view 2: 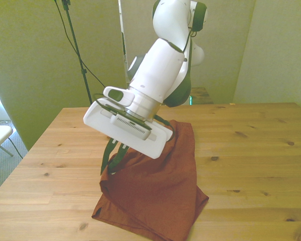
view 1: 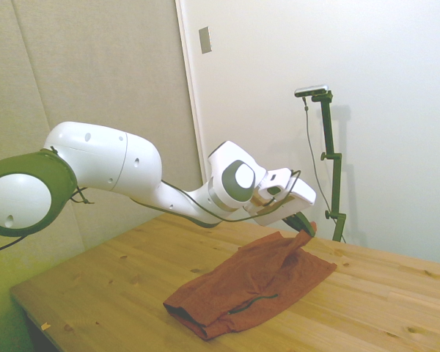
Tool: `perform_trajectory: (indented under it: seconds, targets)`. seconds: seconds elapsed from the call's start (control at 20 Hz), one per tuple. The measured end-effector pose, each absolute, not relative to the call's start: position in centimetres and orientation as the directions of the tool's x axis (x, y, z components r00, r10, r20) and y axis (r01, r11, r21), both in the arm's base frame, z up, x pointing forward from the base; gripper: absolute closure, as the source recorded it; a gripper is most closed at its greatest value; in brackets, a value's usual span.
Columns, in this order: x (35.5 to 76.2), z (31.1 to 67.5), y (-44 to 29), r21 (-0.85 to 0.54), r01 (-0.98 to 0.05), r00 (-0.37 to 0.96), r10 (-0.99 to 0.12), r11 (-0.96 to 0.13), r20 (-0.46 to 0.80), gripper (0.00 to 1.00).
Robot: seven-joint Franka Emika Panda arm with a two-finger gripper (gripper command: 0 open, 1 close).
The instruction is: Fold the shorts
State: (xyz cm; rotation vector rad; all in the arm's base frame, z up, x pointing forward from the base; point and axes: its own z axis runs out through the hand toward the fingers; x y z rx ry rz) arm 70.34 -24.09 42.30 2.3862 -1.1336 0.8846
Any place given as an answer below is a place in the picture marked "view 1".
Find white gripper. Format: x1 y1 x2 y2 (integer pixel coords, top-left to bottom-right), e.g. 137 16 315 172
247 178 318 235

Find rust red shorts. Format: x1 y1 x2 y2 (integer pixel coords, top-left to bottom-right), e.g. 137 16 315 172
163 220 338 342

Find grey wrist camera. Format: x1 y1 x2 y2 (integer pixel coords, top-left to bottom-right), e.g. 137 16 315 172
249 190 293 218

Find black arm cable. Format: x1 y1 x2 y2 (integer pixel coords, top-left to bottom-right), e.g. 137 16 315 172
0 146 302 257

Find dark jointed camera stand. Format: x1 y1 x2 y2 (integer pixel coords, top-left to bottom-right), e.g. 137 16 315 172
310 91 348 243

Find grey bar camera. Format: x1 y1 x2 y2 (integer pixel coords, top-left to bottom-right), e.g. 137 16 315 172
294 84 331 98

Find white door frame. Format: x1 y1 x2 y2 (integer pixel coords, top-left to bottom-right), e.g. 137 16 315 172
175 0 208 186

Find grey wall switch plate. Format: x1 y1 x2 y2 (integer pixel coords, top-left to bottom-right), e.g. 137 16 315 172
199 26 213 55

